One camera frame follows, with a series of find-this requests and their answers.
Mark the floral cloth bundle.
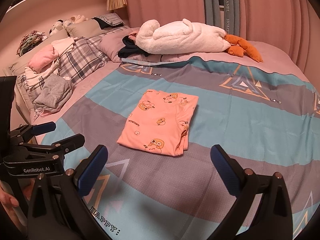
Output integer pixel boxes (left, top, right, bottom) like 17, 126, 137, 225
16, 31, 49, 57

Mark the plaid folded cloth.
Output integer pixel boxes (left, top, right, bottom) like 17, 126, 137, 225
91, 14, 125, 29

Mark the dark navy clothing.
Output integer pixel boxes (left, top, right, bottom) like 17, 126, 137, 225
117, 35, 150, 58

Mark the grey garment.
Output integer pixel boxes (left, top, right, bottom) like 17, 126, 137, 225
34, 75, 73, 112

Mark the pink folded cloth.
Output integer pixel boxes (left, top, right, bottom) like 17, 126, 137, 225
27, 45, 59, 72

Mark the person's left hand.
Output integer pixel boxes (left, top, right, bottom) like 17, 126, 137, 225
0, 180, 20, 209

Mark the pink curtain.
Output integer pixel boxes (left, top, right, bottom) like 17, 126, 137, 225
122, 0, 320, 80

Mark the small white plush toy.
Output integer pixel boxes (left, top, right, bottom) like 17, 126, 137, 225
62, 15, 89, 28
49, 20, 64, 36

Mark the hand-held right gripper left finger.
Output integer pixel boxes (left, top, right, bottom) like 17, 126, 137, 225
27, 144, 118, 240

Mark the blue grey curtain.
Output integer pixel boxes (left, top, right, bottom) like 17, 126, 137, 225
201, 0, 240, 38

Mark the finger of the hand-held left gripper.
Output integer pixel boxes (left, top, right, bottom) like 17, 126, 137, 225
9, 121, 56, 143
21, 133, 86, 157

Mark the white fluffy blanket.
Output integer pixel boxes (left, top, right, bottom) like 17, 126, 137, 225
135, 18, 263, 62

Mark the lilac pillow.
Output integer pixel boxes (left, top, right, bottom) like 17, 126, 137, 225
96, 27, 140, 63

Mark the pink bed sheet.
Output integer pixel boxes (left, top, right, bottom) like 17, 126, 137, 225
30, 26, 294, 130

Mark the pink cartoon print shirt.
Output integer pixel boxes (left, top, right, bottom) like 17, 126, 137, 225
117, 89, 199, 156

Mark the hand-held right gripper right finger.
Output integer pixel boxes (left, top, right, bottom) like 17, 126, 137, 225
210, 144, 293, 240

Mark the blue grey printed blanket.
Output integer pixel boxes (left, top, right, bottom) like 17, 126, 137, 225
40, 55, 320, 240

